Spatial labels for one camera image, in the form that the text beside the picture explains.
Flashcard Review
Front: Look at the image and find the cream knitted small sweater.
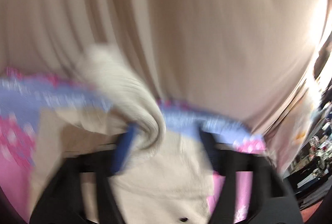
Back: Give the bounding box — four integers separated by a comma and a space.
29, 45, 213, 223

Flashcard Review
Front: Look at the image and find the cluttered background shelf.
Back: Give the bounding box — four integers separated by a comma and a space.
282, 39, 332, 212

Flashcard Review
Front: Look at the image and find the white floral pillow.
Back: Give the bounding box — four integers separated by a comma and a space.
265, 78, 321, 175

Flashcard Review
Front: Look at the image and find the pink blue floral bedsheet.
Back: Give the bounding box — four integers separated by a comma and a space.
1, 68, 265, 220

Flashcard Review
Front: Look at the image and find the beige curtain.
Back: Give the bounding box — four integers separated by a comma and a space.
1, 0, 331, 133

